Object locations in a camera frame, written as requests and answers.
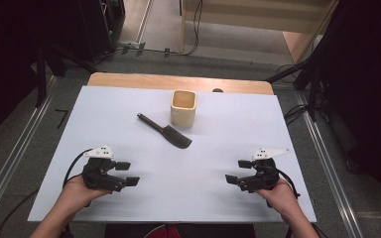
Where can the person's right hand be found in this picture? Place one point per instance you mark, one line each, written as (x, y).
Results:
(279, 198)

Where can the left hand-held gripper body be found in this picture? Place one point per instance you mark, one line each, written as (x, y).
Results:
(96, 175)

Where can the person's left hand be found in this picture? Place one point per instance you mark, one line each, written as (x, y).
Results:
(79, 193)

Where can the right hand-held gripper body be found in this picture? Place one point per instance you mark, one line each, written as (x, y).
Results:
(261, 177)

